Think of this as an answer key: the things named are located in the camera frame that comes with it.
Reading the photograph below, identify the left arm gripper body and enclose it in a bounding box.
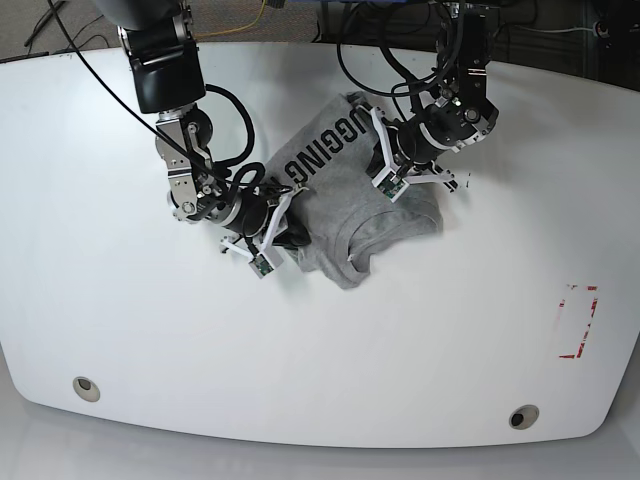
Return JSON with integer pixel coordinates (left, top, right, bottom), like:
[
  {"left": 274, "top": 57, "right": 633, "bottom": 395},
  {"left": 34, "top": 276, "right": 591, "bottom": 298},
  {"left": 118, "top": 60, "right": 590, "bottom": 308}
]
[{"left": 356, "top": 103, "right": 458, "bottom": 192}]

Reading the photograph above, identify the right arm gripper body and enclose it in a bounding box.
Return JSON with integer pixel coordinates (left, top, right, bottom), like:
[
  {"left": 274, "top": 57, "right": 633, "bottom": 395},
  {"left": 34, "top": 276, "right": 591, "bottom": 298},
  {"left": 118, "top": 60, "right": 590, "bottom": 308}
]
[{"left": 220, "top": 185, "right": 308, "bottom": 260}]

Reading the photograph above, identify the grey t-shirt with black lettering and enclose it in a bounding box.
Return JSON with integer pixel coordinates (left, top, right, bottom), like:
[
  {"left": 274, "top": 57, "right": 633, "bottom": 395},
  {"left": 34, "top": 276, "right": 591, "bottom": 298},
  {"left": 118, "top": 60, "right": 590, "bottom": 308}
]
[{"left": 266, "top": 92, "right": 443, "bottom": 289}]

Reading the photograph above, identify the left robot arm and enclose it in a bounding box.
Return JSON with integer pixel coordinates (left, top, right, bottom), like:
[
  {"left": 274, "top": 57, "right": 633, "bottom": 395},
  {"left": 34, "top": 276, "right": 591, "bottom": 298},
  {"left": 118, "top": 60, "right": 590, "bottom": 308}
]
[{"left": 356, "top": 1, "right": 500, "bottom": 202}]

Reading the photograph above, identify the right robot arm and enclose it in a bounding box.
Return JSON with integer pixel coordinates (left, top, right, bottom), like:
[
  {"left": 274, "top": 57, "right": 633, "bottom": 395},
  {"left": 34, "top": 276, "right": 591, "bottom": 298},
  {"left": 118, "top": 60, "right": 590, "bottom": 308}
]
[{"left": 96, "top": 1, "right": 311, "bottom": 257}]

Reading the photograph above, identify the red tape rectangle marking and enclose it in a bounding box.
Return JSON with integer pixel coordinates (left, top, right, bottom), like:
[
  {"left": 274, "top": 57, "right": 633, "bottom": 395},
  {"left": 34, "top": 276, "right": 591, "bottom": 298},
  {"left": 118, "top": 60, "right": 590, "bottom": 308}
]
[{"left": 554, "top": 284, "right": 599, "bottom": 360}]

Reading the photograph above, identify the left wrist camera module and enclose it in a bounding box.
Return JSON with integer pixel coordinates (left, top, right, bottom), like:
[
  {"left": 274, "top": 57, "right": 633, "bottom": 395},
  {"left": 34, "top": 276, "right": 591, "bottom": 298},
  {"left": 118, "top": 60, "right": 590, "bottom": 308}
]
[{"left": 372, "top": 171, "right": 409, "bottom": 203}]

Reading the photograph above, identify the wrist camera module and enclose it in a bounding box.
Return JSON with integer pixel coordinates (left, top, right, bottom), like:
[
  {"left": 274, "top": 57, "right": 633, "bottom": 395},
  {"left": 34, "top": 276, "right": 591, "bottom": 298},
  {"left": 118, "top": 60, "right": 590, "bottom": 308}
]
[
  {"left": 249, "top": 252, "right": 284, "bottom": 279},
  {"left": 372, "top": 171, "right": 409, "bottom": 203}
]

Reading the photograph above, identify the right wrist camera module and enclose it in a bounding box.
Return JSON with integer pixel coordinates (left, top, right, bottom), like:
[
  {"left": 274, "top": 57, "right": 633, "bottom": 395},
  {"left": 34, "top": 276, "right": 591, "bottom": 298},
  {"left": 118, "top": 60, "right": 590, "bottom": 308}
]
[{"left": 249, "top": 252, "right": 284, "bottom": 279}]

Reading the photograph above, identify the yellow cable on floor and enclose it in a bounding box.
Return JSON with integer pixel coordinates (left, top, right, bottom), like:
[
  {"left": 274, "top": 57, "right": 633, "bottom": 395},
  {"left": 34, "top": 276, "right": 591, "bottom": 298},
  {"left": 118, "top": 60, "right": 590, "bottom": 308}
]
[{"left": 194, "top": 0, "right": 266, "bottom": 40}]

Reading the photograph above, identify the left table cable grommet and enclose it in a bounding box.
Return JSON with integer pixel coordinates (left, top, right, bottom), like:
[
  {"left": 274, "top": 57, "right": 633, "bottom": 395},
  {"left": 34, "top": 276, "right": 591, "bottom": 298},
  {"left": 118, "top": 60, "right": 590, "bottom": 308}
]
[{"left": 72, "top": 377, "right": 101, "bottom": 403}]

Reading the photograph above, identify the table cable grommet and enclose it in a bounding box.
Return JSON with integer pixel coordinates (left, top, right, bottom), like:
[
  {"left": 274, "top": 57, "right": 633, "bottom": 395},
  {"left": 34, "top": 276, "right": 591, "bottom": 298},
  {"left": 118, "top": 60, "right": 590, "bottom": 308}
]
[
  {"left": 72, "top": 377, "right": 101, "bottom": 403},
  {"left": 508, "top": 404, "right": 540, "bottom": 431}
]

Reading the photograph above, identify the right table cable grommet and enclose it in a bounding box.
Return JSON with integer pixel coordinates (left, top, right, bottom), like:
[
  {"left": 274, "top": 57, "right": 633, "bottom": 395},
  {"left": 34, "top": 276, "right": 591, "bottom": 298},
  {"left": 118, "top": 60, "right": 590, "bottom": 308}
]
[{"left": 508, "top": 404, "right": 540, "bottom": 431}]

